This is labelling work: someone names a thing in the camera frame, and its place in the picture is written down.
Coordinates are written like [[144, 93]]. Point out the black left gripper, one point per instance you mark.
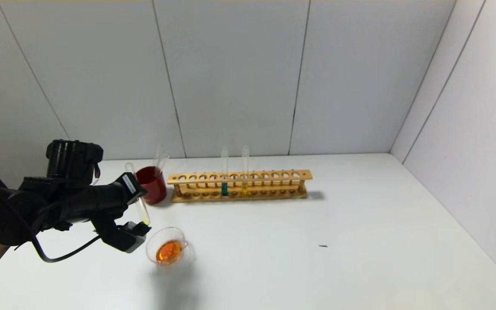
[[129, 184]]

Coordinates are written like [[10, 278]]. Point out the test tube with yellow pigment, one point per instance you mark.
[[144, 211], [245, 188]]

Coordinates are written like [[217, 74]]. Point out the test tube with red pigment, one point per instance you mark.
[[157, 157]]

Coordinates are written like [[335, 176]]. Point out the empty glass test tube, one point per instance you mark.
[[165, 160]]

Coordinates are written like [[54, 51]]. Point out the test tube with teal pigment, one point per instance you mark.
[[224, 188]]

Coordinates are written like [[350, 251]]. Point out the wooden test tube rack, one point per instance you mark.
[[252, 177]]

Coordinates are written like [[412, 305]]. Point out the dark red plastic cup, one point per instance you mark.
[[155, 187]]

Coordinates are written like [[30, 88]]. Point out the clear glass beaker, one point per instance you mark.
[[170, 254]]

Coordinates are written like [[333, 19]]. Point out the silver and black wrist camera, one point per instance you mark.
[[123, 237]]

